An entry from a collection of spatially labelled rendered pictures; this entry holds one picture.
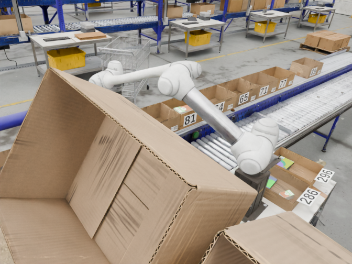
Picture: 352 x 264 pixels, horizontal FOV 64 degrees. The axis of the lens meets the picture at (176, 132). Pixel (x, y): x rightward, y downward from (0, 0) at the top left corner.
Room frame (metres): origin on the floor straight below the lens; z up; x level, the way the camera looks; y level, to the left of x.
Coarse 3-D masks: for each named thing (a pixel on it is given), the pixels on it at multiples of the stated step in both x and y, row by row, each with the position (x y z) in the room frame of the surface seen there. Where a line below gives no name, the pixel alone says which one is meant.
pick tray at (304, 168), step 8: (280, 152) 2.09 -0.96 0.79; (288, 152) 2.05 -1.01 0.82; (296, 160) 2.00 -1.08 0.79; (304, 160) 1.96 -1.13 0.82; (280, 168) 1.81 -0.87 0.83; (296, 168) 1.92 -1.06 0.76; (304, 168) 1.93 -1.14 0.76; (312, 168) 1.91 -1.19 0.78; (320, 168) 1.87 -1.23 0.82; (296, 176) 1.72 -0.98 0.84; (304, 176) 1.82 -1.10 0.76; (312, 176) 1.83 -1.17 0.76; (312, 184) 1.69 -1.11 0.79
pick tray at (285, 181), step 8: (272, 168) 1.82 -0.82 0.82; (272, 176) 1.79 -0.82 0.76; (280, 176) 1.76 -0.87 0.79; (288, 176) 1.72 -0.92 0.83; (280, 184) 1.69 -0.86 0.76; (288, 184) 1.70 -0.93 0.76; (296, 184) 1.67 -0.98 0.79; (304, 184) 1.63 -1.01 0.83; (272, 192) 1.51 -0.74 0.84; (280, 192) 1.60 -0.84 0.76; (296, 192) 1.62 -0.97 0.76; (272, 200) 1.50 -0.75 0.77; (280, 200) 1.47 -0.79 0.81; (288, 200) 1.43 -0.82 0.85; (296, 200) 1.44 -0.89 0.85; (288, 208) 1.42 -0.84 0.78
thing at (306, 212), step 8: (320, 184) 1.74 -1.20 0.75; (328, 184) 1.75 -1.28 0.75; (328, 192) 1.66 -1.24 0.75; (264, 200) 1.52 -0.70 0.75; (320, 200) 1.56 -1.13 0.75; (272, 208) 1.44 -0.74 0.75; (280, 208) 1.44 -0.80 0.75; (296, 208) 1.46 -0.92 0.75; (304, 208) 1.46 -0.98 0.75; (312, 208) 1.47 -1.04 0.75; (264, 216) 1.36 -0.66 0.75; (304, 216) 1.39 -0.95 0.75; (312, 216) 1.39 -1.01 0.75
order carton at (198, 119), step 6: (162, 102) 2.41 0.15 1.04; (168, 102) 2.46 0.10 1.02; (174, 102) 2.51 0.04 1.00; (180, 102) 2.57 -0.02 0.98; (180, 114) 2.19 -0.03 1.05; (186, 114) 2.23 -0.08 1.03; (180, 120) 2.19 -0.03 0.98; (198, 120) 2.34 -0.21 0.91; (180, 126) 2.19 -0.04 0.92; (186, 126) 2.24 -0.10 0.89
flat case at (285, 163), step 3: (279, 156) 2.02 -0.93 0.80; (282, 156) 2.02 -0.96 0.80; (282, 159) 1.98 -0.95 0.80; (285, 159) 1.98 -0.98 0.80; (288, 159) 1.98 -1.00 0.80; (279, 162) 1.93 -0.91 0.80; (282, 162) 1.93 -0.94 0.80; (285, 162) 1.94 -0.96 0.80; (288, 162) 1.94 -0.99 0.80; (291, 162) 1.94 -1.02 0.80; (279, 165) 1.89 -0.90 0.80; (282, 165) 1.90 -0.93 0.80; (285, 165) 1.90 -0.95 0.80; (288, 165) 1.90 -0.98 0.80; (291, 165) 1.91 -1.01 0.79; (285, 168) 1.86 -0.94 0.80
